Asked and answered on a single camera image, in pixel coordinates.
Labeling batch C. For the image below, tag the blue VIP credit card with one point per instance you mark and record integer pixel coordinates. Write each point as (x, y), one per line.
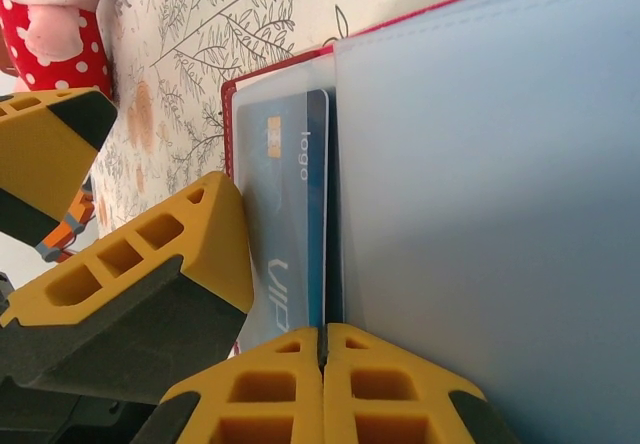
(290, 214)

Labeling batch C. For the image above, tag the red card holder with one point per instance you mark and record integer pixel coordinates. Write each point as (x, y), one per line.
(475, 189)

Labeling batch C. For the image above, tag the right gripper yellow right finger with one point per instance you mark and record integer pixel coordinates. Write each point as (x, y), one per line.
(395, 399)

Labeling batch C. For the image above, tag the pink plush toy red dress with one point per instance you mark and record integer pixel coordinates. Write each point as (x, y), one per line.
(50, 29)

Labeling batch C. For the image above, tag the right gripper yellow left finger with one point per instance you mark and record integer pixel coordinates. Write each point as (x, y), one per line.
(260, 394)

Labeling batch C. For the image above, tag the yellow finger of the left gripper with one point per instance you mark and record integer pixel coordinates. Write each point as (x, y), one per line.
(150, 289)
(45, 149)

